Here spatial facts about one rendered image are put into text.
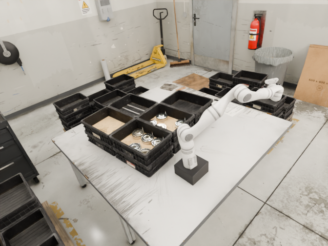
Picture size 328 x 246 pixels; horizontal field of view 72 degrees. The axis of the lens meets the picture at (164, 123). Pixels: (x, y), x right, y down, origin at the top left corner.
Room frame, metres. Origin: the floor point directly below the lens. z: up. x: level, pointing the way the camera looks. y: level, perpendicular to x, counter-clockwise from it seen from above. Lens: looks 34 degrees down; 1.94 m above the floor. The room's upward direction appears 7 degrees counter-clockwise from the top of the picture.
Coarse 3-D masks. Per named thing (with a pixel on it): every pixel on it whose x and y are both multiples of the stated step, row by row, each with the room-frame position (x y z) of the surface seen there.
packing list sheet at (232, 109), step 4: (212, 104) 2.04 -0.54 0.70; (228, 104) 2.00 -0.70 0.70; (232, 104) 1.99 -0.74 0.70; (236, 104) 1.98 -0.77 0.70; (228, 108) 1.93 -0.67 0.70; (232, 108) 1.92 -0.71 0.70; (236, 108) 1.91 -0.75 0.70; (240, 108) 1.90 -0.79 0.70; (244, 108) 1.89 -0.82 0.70; (224, 112) 1.86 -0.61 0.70; (228, 112) 1.85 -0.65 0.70; (232, 112) 1.85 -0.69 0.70; (236, 112) 1.84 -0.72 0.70; (232, 116) 1.78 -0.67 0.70
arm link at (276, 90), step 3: (270, 87) 1.30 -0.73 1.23; (273, 87) 1.30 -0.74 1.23; (276, 87) 1.29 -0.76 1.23; (279, 87) 1.29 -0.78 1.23; (282, 87) 1.29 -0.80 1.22; (273, 90) 1.26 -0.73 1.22; (276, 90) 1.26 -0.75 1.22; (279, 90) 1.27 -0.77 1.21; (282, 90) 1.28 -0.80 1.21; (273, 93) 1.25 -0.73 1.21; (276, 93) 1.28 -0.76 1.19; (279, 93) 1.27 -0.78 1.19; (282, 93) 1.28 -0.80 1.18; (279, 96) 1.27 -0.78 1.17
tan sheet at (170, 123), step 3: (168, 117) 1.70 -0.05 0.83; (171, 117) 1.70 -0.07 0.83; (156, 120) 1.68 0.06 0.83; (168, 120) 1.66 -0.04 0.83; (171, 120) 1.65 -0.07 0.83; (174, 120) 1.64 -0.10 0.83; (177, 120) 1.64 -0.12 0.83; (159, 123) 1.62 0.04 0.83; (162, 123) 1.61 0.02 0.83; (165, 123) 1.61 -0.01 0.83; (168, 123) 1.60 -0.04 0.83; (171, 123) 1.60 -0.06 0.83; (174, 123) 1.59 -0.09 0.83; (168, 126) 1.56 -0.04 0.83; (171, 126) 1.55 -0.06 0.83; (174, 126) 1.55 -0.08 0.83; (168, 129) 1.52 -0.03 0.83; (171, 129) 1.51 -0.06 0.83; (174, 129) 1.51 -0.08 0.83
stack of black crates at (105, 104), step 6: (114, 90) 2.93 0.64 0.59; (120, 90) 2.91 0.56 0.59; (102, 96) 2.81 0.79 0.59; (108, 96) 2.86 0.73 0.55; (114, 96) 2.92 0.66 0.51; (120, 96) 2.92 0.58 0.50; (96, 102) 2.65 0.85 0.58; (102, 102) 2.79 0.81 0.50; (108, 102) 2.78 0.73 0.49; (96, 108) 2.70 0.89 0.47
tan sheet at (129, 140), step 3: (129, 135) 1.50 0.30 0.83; (126, 138) 1.47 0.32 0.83; (129, 138) 1.46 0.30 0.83; (132, 138) 1.46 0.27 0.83; (123, 141) 1.43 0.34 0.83; (126, 141) 1.43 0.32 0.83; (129, 141) 1.42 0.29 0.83; (132, 141) 1.42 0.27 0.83; (135, 141) 1.41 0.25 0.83; (138, 141) 1.41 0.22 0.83; (141, 141) 1.41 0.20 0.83; (129, 144) 1.38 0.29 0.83; (141, 144) 1.36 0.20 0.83; (144, 144) 1.36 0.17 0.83; (147, 144) 1.35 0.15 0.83; (150, 144) 1.35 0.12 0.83; (144, 147) 1.32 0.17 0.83; (147, 147) 1.32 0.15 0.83; (150, 147) 1.31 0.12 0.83
